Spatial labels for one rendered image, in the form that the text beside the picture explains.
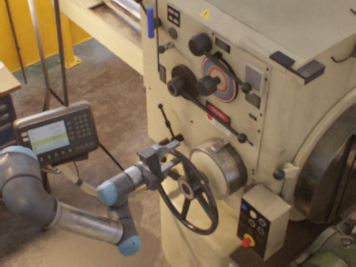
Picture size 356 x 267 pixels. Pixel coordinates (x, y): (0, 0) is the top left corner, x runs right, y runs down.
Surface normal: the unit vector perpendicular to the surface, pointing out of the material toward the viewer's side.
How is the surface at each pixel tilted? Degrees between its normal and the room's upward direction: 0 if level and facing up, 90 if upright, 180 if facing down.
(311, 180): 69
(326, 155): 51
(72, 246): 0
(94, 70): 0
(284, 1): 0
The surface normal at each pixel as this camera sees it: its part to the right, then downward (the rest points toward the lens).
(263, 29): 0.00, -0.73
